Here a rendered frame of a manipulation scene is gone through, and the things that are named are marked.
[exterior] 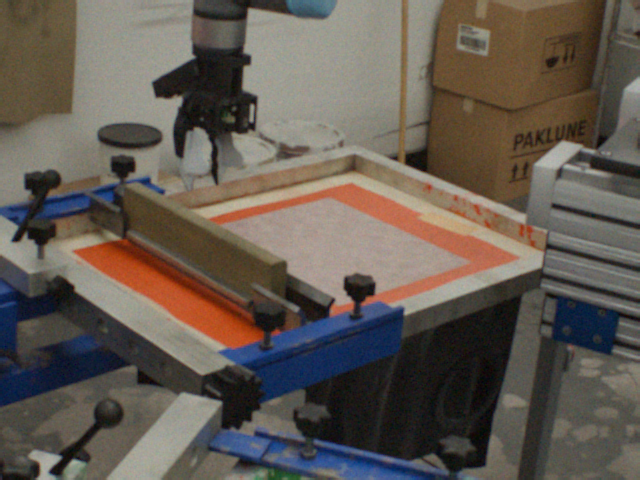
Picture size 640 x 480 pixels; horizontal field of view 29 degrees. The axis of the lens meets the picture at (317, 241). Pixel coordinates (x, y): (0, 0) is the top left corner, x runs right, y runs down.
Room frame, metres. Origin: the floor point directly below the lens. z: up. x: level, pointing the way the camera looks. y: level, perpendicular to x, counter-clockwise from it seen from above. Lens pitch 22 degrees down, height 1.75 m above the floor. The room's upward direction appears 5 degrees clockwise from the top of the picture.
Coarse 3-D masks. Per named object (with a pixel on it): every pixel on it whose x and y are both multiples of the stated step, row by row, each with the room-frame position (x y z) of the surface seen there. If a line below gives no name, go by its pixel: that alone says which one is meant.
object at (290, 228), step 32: (320, 192) 2.15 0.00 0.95; (352, 192) 2.16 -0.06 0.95; (224, 224) 1.95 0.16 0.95; (256, 224) 1.96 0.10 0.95; (288, 224) 1.98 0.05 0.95; (320, 224) 1.99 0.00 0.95; (352, 224) 2.00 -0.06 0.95; (384, 224) 2.02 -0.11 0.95; (96, 256) 1.77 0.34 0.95; (128, 256) 1.78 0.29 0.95; (288, 256) 1.84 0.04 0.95; (160, 288) 1.68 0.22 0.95
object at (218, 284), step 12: (144, 240) 1.76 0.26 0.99; (156, 252) 1.73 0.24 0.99; (168, 252) 1.72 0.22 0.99; (180, 264) 1.69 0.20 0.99; (192, 264) 1.69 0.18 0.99; (204, 276) 1.65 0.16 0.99; (216, 288) 1.63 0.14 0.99; (228, 288) 1.61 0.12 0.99; (240, 300) 1.59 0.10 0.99; (252, 300) 1.58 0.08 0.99
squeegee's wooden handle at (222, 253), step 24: (144, 192) 1.79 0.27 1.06; (144, 216) 1.78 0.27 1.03; (168, 216) 1.74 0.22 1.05; (192, 216) 1.71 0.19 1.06; (168, 240) 1.73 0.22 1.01; (192, 240) 1.69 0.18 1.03; (216, 240) 1.65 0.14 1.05; (240, 240) 1.64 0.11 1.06; (216, 264) 1.65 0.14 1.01; (240, 264) 1.61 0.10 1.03; (264, 264) 1.58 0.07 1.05; (240, 288) 1.61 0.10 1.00
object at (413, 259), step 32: (416, 224) 2.03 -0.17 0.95; (320, 256) 1.85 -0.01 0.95; (352, 256) 1.86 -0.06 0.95; (384, 256) 1.87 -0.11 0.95; (416, 256) 1.89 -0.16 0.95; (448, 256) 1.90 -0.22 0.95; (480, 256) 1.91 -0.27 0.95; (512, 256) 1.92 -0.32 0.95; (192, 288) 1.69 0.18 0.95; (320, 288) 1.73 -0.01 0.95; (384, 288) 1.75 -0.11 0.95; (416, 288) 1.76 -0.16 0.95; (192, 320) 1.58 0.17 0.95; (224, 320) 1.59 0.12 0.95
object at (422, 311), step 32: (288, 160) 2.21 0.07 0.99; (320, 160) 2.22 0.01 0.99; (352, 160) 2.28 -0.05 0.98; (384, 160) 2.26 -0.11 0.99; (192, 192) 2.01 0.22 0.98; (224, 192) 2.06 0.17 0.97; (256, 192) 2.11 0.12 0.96; (416, 192) 2.16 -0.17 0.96; (448, 192) 2.11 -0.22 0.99; (64, 224) 1.83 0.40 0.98; (96, 224) 1.88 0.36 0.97; (480, 224) 2.05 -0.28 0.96; (512, 224) 2.00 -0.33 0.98; (448, 288) 1.69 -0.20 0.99; (480, 288) 1.71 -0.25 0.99; (512, 288) 1.76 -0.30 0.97; (416, 320) 1.61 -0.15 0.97; (448, 320) 1.66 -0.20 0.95
